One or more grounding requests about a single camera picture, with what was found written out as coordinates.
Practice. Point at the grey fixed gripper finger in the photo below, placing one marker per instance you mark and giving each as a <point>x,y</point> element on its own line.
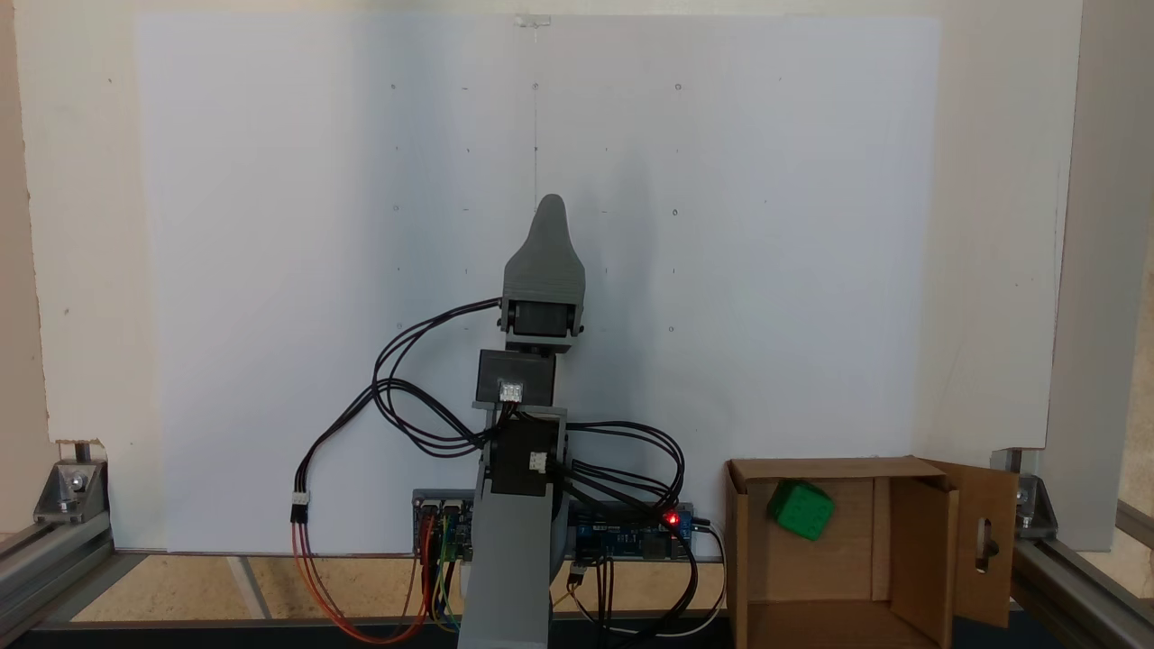
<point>545,261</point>

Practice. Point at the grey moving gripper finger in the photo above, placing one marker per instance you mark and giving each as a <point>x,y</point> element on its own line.
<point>580,321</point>

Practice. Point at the green dice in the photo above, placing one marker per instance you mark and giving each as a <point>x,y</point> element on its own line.
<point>801,510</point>

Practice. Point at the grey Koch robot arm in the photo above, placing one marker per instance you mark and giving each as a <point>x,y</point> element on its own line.
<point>505,559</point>

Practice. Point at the blue circuit board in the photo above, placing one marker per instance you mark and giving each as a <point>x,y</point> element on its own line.
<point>622,539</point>

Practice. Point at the clear tape piece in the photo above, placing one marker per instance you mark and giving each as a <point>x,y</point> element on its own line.
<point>532,20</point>

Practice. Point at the large white paper sheet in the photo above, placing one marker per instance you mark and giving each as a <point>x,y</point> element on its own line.
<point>270,270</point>

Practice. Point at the brown cardboard box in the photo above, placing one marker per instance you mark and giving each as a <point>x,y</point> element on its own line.
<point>811,577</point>

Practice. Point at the metal corner bracket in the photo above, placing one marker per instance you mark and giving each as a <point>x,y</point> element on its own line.
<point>1032,505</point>
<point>70,491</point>

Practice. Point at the aluminium frame rail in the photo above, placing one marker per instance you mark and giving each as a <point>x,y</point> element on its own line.
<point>1082,590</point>
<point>45,563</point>

